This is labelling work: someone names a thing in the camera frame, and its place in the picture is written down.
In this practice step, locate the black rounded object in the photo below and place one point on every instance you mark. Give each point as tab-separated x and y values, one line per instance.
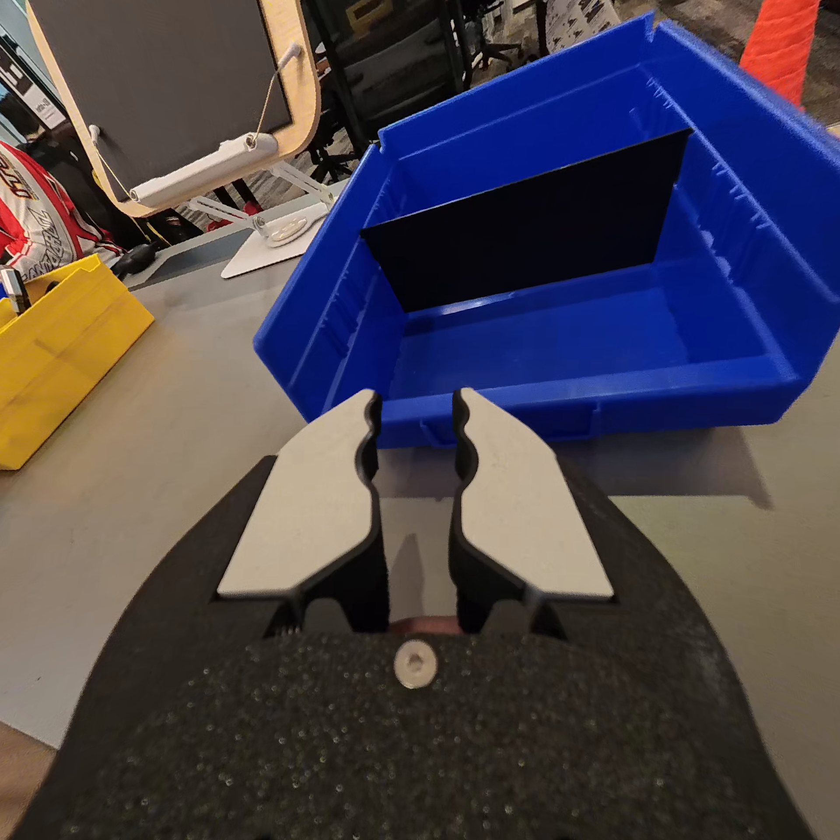
134	257

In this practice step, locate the black office chair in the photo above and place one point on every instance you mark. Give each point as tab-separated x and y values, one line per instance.
499	33

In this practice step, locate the silver metal object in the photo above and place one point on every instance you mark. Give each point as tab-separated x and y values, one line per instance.
13	289

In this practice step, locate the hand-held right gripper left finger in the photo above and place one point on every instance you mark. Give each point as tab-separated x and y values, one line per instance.
308	525

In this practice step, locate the white printed sheet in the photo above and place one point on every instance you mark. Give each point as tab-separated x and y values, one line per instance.
584	23

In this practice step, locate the wood-framed black board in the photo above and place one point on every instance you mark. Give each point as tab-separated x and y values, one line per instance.
164	85

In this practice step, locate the black bin divider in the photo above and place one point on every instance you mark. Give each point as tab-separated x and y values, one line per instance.
525	229

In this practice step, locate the red and white jersey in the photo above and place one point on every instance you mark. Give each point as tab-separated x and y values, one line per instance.
39	223

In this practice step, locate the blue plastic bin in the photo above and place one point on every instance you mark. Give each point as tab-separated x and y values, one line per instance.
558	341

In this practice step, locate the orange cone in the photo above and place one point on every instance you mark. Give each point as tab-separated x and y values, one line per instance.
781	46

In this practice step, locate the white stand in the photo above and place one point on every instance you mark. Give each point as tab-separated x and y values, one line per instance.
262	259

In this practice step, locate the yellow plastic bin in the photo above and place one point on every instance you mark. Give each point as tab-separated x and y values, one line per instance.
65	354

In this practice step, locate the black metal rack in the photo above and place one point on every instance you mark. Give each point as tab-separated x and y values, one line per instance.
394	65

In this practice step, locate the grey desk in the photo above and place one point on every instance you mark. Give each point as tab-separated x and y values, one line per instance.
197	426

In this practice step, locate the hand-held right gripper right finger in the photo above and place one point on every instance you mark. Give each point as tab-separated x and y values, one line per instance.
525	525

